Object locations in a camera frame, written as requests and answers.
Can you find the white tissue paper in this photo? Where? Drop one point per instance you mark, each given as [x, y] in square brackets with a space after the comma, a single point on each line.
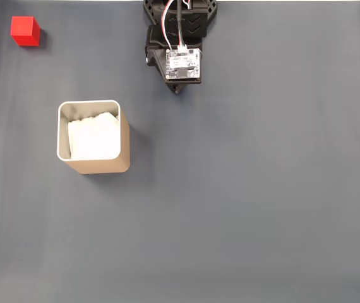
[93, 139]

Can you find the white camera circuit board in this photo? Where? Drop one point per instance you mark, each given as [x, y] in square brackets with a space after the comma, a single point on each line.
[183, 63]

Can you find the beige square metal box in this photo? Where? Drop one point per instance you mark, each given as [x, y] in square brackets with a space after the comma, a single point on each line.
[104, 165]

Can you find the blue-grey table mat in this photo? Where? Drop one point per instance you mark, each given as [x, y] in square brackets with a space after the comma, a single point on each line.
[230, 189]

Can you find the red cube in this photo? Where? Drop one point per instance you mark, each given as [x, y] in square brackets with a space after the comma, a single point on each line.
[23, 30]

